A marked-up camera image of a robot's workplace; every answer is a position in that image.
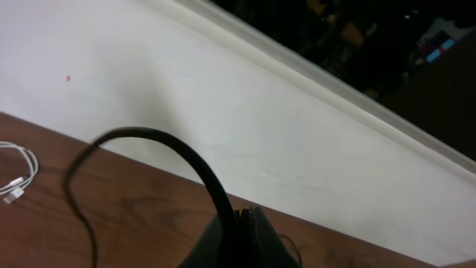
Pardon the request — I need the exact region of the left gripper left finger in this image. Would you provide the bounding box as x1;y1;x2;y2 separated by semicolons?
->
178;214;239;268

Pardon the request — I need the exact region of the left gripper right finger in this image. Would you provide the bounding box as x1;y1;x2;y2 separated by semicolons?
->
239;207;300;268

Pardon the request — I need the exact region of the black usb cable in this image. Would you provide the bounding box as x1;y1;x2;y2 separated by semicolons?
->
62;126;302;268

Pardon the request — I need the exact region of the white usb cable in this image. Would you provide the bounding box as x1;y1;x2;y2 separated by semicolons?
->
0;141;39;205

